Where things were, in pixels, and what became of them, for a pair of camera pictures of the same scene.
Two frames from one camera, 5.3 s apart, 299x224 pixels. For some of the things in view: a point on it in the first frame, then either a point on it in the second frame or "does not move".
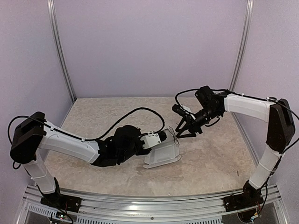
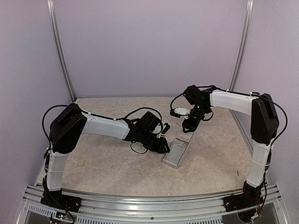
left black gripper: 146,153 to 161,146
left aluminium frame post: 52,16 does not move
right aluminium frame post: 249,7 does not move
